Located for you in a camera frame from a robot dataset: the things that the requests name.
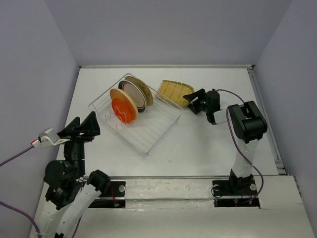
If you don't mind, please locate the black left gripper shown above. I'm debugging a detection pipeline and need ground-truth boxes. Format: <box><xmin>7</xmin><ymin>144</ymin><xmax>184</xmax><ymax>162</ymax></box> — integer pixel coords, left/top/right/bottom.
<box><xmin>58</xmin><ymin>110</ymin><xmax>102</xmax><ymax>175</ymax></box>

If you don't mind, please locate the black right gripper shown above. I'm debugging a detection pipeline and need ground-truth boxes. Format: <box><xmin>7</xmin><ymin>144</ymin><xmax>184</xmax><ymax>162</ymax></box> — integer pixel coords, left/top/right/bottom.
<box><xmin>183</xmin><ymin>88</ymin><xmax>210</xmax><ymax>115</ymax></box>

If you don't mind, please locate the woven bamboo tray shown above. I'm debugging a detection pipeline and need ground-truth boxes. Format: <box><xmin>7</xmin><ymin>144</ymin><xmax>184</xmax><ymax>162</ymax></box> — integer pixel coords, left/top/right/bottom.
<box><xmin>156</xmin><ymin>80</ymin><xmax>195</xmax><ymax>108</ymax></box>

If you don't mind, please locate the orange plate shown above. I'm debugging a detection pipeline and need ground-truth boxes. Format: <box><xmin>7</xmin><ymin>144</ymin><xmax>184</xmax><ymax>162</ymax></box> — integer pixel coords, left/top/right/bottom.
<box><xmin>111</xmin><ymin>98</ymin><xmax>137</xmax><ymax>124</ymax></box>

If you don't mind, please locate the plain beige plate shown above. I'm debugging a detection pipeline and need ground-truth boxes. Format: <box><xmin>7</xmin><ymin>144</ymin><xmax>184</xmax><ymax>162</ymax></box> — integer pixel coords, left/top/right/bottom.
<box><xmin>109</xmin><ymin>88</ymin><xmax>138</xmax><ymax>116</ymax></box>

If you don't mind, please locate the large cream bird plate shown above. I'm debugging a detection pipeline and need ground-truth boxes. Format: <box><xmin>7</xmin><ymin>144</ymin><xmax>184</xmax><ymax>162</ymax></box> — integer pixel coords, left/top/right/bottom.
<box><xmin>125</xmin><ymin>76</ymin><xmax>154</xmax><ymax>106</ymax></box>

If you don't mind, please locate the white wire dish rack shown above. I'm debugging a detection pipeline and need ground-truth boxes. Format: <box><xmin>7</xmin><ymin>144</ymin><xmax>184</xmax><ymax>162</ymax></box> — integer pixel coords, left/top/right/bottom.
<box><xmin>89</xmin><ymin>73</ymin><xmax>183</xmax><ymax>154</ymax></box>

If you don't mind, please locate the white plate green red rim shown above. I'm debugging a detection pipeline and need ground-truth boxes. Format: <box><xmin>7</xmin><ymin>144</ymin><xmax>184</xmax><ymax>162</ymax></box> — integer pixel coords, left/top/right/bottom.
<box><xmin>118</xmin><ymin>80</ymin><xmax>147</xmax><ymax>113</ymax></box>

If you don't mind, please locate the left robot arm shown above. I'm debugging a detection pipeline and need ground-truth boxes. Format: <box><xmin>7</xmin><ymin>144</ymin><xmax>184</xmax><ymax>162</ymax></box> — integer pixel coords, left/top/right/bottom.
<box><xmin>32</xmin><ymin>112</ymin><xmax>110</xmax><ymax>238</ymax></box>

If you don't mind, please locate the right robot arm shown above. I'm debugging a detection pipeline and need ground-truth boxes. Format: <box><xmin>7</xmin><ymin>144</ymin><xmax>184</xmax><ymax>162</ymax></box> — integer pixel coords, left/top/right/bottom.
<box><xmin>183</xmin><ymin>89</ymin><xmax>268</xmax><ymax>201</ymax></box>

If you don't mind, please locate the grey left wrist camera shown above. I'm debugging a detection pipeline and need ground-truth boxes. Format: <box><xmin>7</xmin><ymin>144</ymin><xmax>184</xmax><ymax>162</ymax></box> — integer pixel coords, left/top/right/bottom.
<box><xmin>31</xmin><ymin>128</ymin><xmax>69</xmax><ymax>148</ymax></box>

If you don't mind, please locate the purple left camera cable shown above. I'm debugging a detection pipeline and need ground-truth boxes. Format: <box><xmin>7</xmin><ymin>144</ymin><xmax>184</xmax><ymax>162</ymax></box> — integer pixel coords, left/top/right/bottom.
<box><xmin>0</xmin><ymin>145</ymin><xmax>42</xmax><ymax>235</ymax></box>

